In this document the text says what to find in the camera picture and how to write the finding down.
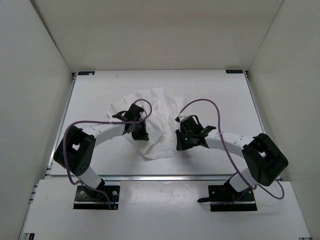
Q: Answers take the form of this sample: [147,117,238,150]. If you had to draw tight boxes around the white pleated skirt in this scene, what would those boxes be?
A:
[106,87,186,160]

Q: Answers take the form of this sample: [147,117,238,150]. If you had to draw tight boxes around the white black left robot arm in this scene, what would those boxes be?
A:
[53,102,152,199]

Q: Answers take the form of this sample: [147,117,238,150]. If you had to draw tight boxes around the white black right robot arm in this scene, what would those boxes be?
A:
[175,115,289,200]

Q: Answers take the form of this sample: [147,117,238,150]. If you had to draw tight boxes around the left dark corner label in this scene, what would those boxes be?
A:
[77,71,95,76]

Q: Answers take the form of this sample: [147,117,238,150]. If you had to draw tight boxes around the dark corner label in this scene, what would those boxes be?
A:
[77,71,95,76]
[225,69,243,74]

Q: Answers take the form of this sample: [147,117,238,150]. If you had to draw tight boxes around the right dark corner label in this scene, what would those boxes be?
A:
[225,69,243,74]

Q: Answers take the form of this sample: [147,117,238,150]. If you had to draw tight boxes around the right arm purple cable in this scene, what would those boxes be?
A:
[178,98,286,200]

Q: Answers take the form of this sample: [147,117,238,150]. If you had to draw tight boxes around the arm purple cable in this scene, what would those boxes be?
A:
[62,98,153,210]
[178,98,286,200]

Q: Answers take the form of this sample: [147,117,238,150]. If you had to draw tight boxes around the aluminium table edge rail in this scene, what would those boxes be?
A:
[100,174,232,182]

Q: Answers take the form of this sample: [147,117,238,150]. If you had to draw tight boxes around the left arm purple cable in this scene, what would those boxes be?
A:
[62,98,153,210]

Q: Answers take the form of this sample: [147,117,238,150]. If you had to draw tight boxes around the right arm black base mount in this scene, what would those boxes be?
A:
[197,184,258,212]

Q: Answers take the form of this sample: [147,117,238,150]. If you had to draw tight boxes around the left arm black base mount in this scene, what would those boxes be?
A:
[73,182,121,211]

